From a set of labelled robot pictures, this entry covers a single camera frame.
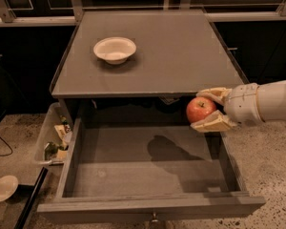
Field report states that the open grey drawer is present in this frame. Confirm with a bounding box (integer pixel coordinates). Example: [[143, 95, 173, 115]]
[[38, 118, 265, 224]]

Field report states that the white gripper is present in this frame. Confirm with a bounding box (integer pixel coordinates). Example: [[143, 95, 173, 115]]
[[191, 83, 262, 133]]

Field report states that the clear plastic storage bin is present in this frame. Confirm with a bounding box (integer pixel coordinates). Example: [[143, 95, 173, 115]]
[[34, 103, 72, 165]]

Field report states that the white paper bowl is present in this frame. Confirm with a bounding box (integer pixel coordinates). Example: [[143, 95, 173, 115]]
[[93, 37, 136, 65]]

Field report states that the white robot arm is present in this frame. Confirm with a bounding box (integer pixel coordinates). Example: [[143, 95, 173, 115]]
[[191, 80, 286, 133]]

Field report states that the metal railing frame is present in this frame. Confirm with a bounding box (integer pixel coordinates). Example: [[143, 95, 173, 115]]
[[0, 0, 286, 27]]

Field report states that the black bar on floor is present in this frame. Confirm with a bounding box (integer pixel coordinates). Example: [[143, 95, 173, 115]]
[[14, 168, 48, 229]]

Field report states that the black cable on floor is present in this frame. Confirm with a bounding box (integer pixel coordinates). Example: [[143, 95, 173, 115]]
[[0, 129, 14, 157]]

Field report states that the grey cabinet with top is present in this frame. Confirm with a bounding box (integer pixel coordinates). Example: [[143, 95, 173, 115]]
[[51, 10, 244, 127]]

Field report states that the red apple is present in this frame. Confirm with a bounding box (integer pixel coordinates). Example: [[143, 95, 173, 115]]
[[186, 97, 216, 123]]

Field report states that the white plate on floor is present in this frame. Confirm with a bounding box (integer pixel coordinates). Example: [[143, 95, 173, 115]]
[[0, 176, 19, 202]]

